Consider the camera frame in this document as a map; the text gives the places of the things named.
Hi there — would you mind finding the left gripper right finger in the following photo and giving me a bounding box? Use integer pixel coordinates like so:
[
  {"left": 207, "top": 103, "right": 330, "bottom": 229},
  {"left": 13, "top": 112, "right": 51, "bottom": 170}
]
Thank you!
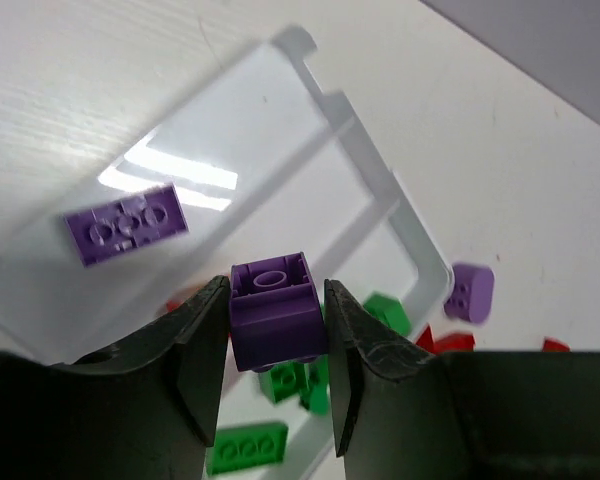
[{"left": 324, "top": 280, "right": 600, "bottom": 479}]

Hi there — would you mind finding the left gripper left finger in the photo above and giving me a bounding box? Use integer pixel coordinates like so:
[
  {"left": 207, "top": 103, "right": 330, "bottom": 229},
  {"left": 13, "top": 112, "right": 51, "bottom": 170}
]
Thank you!
[{"left": 0, "top": 275, "right": 230, "bottom": 479}]

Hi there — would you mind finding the green L-shaped lego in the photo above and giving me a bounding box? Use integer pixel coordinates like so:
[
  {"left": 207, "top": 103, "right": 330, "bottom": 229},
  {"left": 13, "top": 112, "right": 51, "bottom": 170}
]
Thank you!
[{"left": 206, "top": 421, "right": 289, "bottom": 477}]

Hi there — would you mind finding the green rounded lego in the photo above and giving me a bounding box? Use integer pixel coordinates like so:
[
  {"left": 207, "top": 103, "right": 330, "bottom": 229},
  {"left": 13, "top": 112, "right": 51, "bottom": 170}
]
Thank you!
[{"left": 258, "top": 362, "right": 309, "bottom": 405}]

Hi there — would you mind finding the purple rounded lego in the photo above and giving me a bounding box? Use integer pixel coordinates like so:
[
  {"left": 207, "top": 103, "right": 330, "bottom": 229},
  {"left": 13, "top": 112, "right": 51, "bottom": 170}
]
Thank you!
[{"left": 444, "top": 263, "right": 495, "bottom": 325}]

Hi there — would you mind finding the purple arched lego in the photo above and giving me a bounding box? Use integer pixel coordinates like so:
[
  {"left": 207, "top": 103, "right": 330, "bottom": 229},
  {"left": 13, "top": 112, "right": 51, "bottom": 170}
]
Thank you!
[{"left": 229, "top": 252, "right": 328, "bottom": 372}]

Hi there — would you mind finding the purple lego brick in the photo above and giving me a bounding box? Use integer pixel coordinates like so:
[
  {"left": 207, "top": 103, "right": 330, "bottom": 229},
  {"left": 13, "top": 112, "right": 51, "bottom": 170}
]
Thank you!
[{"left": 63, "top": 185, "right": 188, "bottom": 267}]

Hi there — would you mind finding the green lego two-by-two brick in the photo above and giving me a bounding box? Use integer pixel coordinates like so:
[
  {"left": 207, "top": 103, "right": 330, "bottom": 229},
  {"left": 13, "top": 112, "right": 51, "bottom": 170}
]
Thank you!
[{"left": 300, "top": 355, "right": 330, "bottom": 415}]

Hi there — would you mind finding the red rounded lego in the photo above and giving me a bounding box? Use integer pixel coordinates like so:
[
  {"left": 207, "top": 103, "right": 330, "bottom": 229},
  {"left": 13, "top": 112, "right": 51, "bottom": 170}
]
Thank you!
[{"left": 165, "top": 285, "right": 201, "bottom": 312}]

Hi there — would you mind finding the red lego brick upper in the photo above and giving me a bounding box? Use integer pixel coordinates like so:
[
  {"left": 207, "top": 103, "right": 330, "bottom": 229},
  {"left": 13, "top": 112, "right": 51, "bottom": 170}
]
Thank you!
[{"left": 415, "top": 324, "right": 437, "bottom": 355}]

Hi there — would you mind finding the red lego brick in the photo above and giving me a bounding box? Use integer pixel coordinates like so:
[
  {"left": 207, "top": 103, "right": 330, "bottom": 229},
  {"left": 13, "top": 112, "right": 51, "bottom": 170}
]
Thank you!
[
  {"left": 434, "top": 332, "right": 475, "bottom": 354},
  {"left": 415, "top": 324, "right": 437, "bottom": 355}
]

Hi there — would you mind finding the red lego brick right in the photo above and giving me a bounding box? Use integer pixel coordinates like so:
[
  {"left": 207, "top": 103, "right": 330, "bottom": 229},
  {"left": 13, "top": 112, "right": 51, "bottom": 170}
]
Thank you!
[{"left": 434, "top": 332, "right": 475, "bottom": 354}]

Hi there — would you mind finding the small green lego in tray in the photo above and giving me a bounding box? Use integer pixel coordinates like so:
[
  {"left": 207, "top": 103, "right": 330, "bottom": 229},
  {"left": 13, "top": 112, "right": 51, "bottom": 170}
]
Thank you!
[{"left": 363, "top": 292, "right": 412, "bottom": 336}]

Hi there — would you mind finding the small red lego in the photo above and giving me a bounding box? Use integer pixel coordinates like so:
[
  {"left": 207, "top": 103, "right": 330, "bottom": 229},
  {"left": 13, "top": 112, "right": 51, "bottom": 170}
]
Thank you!
[{"left": 542, "top": 337, "right": 571, "bottom": 352}]

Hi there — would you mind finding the white divided tray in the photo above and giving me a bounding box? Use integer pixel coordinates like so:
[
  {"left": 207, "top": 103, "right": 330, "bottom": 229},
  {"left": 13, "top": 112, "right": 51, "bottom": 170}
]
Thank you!
[{"left": 0, "top": 27, "right": 453, "bottom": 479}]

